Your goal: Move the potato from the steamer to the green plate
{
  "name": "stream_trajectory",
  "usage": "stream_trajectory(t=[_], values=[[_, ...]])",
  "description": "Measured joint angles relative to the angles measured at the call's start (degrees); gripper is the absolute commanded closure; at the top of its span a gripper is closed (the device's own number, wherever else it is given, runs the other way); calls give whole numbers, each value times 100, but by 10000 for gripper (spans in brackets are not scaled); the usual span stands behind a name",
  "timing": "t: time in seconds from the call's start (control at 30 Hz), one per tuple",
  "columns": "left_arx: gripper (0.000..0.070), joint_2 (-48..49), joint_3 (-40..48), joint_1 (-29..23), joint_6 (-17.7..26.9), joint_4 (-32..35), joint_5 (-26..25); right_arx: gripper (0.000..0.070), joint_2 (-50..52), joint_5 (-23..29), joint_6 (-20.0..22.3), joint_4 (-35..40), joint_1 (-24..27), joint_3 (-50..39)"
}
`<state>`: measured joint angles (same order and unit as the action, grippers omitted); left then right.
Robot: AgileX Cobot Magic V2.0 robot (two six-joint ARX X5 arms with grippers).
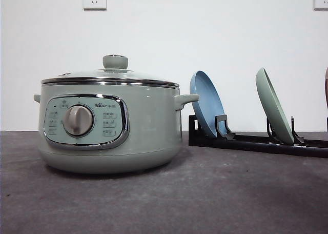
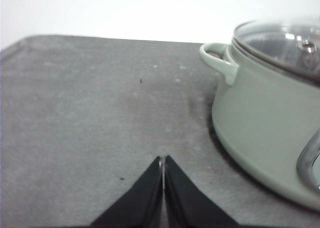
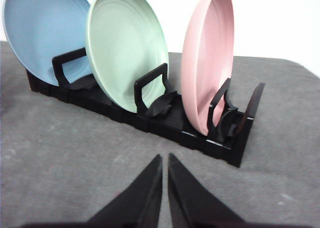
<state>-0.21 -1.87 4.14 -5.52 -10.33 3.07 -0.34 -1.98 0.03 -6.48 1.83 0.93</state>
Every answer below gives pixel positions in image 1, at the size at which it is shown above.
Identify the glass lid with green knob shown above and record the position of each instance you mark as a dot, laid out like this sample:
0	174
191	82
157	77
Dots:
114	73

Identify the green plate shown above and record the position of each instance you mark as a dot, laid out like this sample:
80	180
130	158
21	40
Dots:
273	107

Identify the blue plate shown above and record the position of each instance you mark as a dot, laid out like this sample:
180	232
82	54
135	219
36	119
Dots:
208	106

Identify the green electric steamer pot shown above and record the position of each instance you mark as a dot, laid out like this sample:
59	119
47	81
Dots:
109	119

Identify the black plate rack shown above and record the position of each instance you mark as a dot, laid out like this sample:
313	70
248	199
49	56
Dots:
270	143

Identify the dark red plate edge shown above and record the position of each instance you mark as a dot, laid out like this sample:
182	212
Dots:
326	87

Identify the grey table mat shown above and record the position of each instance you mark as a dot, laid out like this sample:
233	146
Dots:
204	190

